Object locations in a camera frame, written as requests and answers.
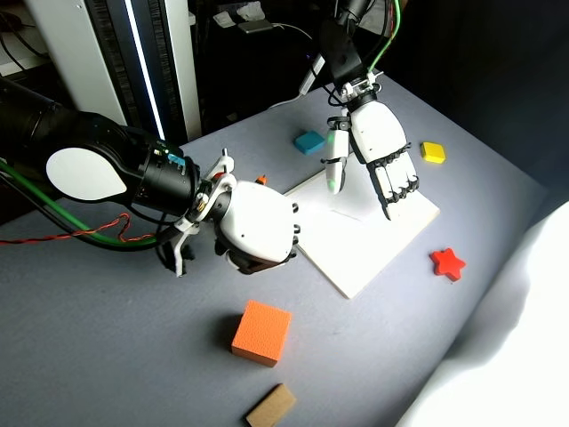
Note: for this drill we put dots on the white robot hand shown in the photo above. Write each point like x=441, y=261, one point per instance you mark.
x=378, y=129
x=258, y=222

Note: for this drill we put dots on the white paper pad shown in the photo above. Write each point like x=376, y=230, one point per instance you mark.
x=355, y=249

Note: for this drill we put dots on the yellow square block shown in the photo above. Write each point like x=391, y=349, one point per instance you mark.
x=433, y=152

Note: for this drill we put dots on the blue square block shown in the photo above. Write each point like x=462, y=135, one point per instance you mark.
x=310, y=142

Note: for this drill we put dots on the white usb adapter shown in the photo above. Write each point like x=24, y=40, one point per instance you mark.
x=311, y=75

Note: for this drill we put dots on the orange foam cube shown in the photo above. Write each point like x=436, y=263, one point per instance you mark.
x=262, y=329

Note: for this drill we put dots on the red star block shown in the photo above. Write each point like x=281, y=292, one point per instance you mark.
x=446, y=263

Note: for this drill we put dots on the grey flat device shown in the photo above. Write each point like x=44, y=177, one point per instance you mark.
x=255, y=26

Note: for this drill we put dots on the brown flat wooden block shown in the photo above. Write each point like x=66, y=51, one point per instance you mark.
x=271, y=405

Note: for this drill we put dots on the grey table cloth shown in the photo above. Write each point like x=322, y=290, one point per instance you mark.
x=133, y=364

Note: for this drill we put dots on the white cabinet with light strip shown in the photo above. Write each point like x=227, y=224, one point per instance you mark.
x=84, y=58

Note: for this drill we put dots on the white backdrop sheet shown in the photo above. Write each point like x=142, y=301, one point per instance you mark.
x=511, y=347

